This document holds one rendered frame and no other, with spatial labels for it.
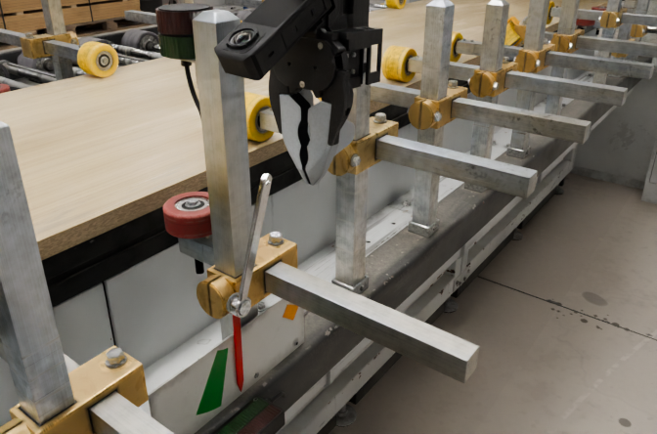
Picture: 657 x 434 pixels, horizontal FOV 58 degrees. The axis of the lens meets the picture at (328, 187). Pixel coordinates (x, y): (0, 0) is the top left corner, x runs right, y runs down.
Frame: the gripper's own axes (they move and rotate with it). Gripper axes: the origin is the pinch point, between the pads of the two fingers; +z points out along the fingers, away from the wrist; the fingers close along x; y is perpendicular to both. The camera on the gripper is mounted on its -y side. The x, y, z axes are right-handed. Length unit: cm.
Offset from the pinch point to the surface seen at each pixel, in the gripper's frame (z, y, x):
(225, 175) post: 2.6, -0.5, 11.1
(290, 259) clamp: 17.0, 9.8, 10.2
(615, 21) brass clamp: -3, 172, 9
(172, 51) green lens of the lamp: -10.5, -2.4, 16.1
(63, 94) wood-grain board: 10, 26, 90
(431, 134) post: 9, 50, 11
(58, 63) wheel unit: 8, 44, 120
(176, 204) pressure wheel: 11.9, 4.7, 26.2
